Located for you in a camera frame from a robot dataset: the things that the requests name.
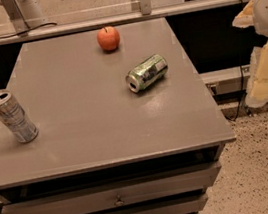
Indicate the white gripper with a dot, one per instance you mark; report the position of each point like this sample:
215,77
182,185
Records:
256,13

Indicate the silver redbull can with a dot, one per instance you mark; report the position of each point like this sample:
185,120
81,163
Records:
12,115

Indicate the green soda can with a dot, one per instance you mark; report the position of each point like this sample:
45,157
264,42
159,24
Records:
146,73

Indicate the red apple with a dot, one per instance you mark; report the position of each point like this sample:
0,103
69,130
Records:
108,38

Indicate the top drawer with knob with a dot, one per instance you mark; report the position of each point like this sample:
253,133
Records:
123,193

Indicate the grey drawer cabinet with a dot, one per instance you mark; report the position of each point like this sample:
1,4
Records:
93,130

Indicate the metal window frame rail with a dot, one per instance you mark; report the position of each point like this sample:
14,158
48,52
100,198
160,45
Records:
64,29

